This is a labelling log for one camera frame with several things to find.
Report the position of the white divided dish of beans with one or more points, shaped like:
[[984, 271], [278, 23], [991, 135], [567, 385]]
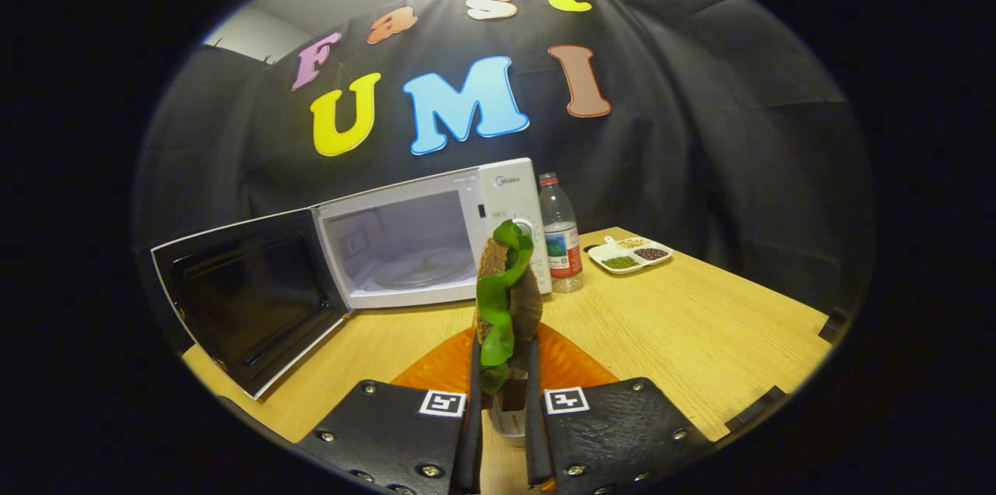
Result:
[[630, 255]]

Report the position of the clear plastic water bottle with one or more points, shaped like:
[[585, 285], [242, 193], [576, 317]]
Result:
[[562, 246]]

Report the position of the glass turntable plate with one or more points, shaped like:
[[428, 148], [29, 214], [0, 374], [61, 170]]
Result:
[[424, 269]]

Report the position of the black backdrop cloth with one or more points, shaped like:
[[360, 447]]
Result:
[[700, 129]]

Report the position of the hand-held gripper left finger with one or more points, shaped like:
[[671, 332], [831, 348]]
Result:
[[469, 440]]

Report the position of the brown bread lettuce sandwich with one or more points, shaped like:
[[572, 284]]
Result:
[[498, 300]]

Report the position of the black table clamp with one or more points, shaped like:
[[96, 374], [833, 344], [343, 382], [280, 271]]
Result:
[[755, 409], [832, 326]]

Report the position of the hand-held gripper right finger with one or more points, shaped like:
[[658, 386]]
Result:
[[537, 440]]

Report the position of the white microwave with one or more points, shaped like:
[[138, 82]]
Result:
[[498, 199]]

